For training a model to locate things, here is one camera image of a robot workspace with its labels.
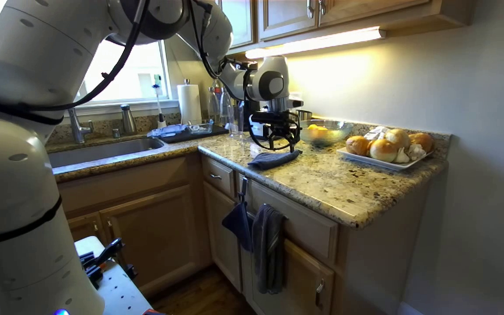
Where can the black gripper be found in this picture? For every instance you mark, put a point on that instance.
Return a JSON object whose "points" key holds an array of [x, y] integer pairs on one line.
{"points": [[276, 125]]}

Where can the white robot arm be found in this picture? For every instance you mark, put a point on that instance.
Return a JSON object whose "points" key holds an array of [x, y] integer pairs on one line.
{"points": [[57, 57]]}

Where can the wooden top drawer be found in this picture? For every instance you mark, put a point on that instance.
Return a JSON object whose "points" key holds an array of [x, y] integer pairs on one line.
{"points": [[220, 176]]}

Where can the dark blue hanging potholder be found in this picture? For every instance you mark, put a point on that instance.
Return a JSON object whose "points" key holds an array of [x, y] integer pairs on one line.
{"points": [[239, 221]]}

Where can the grey hanging towel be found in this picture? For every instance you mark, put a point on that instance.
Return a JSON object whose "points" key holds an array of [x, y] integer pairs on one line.
{"points": [[269, 251]]}

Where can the glass fruit bowl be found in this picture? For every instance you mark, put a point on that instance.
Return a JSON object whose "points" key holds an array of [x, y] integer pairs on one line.
{"points": [[325, 134]]}

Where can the paper towel roll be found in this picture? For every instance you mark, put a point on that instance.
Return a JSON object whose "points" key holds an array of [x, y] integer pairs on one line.
{"points": [[190, 104]]}

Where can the blue lid food container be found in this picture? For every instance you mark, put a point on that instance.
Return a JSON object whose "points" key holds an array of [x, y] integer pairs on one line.
{"points": [[171, 134]]}

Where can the wooden upper cabinets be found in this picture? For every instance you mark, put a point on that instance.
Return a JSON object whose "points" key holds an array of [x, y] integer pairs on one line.
{"points": [[265, 24]]}

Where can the white plate of bread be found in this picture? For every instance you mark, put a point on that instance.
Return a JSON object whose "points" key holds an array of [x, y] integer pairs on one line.
{"points": [[389, 148]]}

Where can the under-cabinet light bar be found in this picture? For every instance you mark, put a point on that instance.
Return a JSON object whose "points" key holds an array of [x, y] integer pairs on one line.
{"points": [[321, 43]]}

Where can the wooden lower cabinet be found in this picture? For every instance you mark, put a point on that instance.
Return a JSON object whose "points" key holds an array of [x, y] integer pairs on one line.
{"points": [[164, 230]]}

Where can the chrome sink faucet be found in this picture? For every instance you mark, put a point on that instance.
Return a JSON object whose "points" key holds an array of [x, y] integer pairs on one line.
{"points": [[78, 130]]}

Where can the stainless steel sink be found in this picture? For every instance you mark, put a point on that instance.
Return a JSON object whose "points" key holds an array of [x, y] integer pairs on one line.
{"points": [[104, 151]]}

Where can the white perforated robot table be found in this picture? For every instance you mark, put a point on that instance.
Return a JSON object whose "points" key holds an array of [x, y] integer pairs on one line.
{"points": [[111, 281]]}

